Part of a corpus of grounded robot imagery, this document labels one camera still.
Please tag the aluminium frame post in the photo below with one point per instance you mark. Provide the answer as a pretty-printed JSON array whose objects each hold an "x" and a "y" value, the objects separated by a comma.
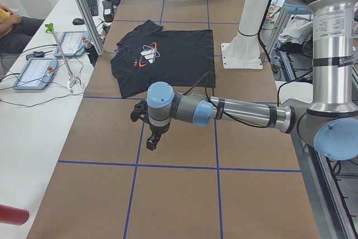
[{"x": 92, "y": 29}]

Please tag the teach pendant far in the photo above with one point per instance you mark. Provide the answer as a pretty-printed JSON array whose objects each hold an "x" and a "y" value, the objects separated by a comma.
[{"x": 71, "y": 42}]

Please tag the metal rod green tip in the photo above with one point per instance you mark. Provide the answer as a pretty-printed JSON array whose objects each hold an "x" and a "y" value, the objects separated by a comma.
[{"x": 72, "y": 78}]

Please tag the white camera stand base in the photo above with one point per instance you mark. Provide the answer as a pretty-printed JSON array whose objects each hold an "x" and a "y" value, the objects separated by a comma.
[{"x": 243, "y": 52}]

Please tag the black computer mouse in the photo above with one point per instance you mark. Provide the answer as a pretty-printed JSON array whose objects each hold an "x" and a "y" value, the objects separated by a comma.
[{"x": 78, "y": 21}]

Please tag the black keyboard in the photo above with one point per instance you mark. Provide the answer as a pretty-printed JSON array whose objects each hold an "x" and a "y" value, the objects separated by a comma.
[{"x": 93, "y": 7}]

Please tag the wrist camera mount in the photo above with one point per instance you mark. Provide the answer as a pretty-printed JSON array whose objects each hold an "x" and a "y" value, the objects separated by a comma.
[{"x": 140, "y": 112}]

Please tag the red cylinder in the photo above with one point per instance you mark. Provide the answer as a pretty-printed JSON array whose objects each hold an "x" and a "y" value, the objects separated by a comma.
[{"x": 12, "y": 215}]

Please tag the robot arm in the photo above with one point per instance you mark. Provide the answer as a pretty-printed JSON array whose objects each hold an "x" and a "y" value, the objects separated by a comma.
[{"x": 322, "y": 114}]

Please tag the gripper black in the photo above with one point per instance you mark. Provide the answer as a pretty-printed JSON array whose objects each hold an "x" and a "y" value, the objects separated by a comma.
[{"x": 156, "y": 129}]

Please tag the black graphic t-shirt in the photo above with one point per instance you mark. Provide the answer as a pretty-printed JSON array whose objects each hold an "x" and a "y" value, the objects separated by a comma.
[{"x": 148, "y": 54}]

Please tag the teach pendant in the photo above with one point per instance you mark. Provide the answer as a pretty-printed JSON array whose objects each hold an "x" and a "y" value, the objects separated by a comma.
[
  {"x": 36, "y": 74},
  {"x": 71, "y": 42}
]

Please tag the teach pendant near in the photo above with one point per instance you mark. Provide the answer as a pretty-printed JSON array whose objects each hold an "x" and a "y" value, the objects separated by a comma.
[{"x": 36, "y": 74}]

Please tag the black power adapter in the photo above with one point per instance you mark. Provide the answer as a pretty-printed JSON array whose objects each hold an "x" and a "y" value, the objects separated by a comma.
[{"x": 108, "y": 11}]

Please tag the seated person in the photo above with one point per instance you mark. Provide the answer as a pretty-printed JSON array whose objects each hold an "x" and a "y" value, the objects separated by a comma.
[{"x": 16, "y": 30}]

